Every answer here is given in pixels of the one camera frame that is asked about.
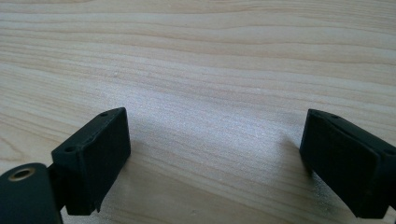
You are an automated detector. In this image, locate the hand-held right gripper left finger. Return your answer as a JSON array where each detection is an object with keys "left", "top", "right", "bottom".
[{"left": 50, "top": 106, "right": 132, "bottom": 217}]

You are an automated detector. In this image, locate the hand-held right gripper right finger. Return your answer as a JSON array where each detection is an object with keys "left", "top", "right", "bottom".
[{"left": 299, "top": 108, "right": 396, "bottom": 219}]

